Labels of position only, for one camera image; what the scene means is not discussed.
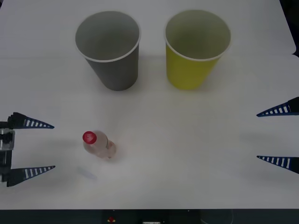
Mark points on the yellow-green plastic waste bin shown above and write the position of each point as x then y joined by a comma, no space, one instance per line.
187,72

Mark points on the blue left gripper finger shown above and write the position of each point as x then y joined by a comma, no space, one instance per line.
30,173
32,123

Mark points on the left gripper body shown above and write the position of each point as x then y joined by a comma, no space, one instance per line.
5,161

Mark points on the red round button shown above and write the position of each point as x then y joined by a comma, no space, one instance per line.
111,219

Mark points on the clear plastic bottle red cap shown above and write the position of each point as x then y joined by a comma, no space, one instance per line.
100,147

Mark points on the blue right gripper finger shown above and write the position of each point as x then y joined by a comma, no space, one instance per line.
280,161
280,110

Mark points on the grey plastic waste bin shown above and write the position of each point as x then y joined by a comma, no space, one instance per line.
116,72

